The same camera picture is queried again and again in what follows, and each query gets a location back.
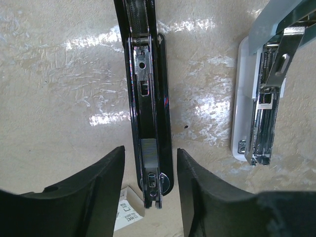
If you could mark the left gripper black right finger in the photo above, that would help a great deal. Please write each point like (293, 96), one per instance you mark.
(211, 207)

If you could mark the staple strip silver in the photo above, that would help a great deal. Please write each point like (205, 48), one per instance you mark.
(149, 153)

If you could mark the light blue stapler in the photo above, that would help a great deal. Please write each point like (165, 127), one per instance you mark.
(264, 57)

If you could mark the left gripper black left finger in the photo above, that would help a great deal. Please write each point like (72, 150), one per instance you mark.
(83, 205)

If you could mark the black stapler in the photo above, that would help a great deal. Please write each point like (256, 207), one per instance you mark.
(147, 83)

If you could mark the white staple box sleeve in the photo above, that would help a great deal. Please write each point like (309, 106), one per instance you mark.
(130, 209)

